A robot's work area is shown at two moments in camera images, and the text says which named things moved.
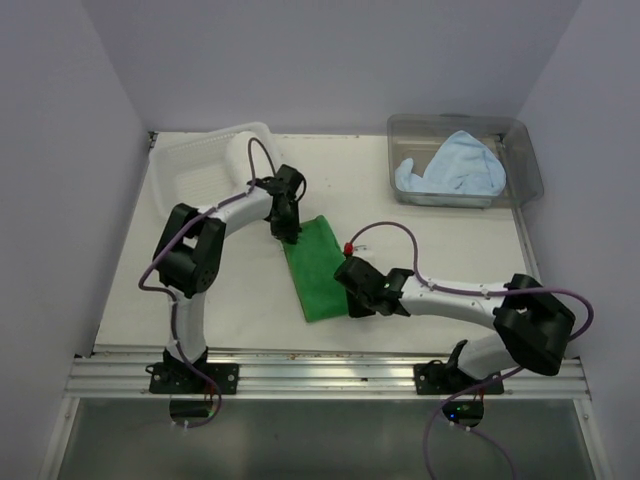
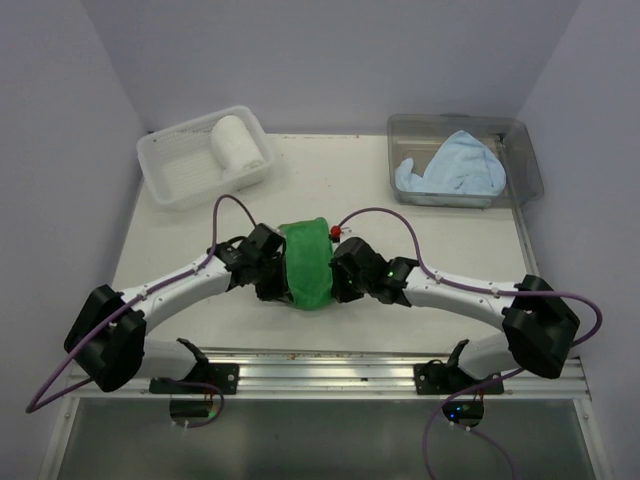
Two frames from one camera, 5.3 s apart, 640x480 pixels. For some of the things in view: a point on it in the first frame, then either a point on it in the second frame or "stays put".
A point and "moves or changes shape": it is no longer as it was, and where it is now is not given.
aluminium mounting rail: x=122 y=372 stays put
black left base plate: x=175 y=378 stays put
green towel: x=314 y=261 moves or changes shape
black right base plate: x=439 y=378 stays put
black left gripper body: x=286 y=225 -> x=269 y=282
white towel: x=238 y=163 -> x=234 y=145
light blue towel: x=463 y=166 stays put
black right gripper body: x=361 y=311 -> x=350 y=288
